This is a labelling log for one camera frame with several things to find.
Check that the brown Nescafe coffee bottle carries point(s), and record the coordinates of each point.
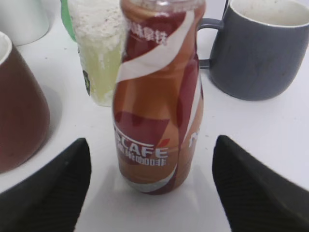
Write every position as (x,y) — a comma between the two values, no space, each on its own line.
(158,99)

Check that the white mug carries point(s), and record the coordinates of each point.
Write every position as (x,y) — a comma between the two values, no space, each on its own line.
(24,21)

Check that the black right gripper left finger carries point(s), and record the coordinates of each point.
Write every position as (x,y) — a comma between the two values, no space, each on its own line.
(51,199)

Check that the red mug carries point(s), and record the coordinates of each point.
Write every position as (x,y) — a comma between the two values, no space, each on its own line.
(24,111)

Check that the white-capped milky drink bottle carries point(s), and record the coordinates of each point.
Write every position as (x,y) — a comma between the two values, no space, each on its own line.
(99,31)

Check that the green soda bottle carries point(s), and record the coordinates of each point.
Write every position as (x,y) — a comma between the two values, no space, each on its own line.
(66,19)

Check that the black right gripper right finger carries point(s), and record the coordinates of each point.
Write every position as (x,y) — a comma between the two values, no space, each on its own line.
(254,197)

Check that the dark grey mug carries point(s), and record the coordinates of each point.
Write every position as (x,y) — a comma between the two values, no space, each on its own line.
(258,48)

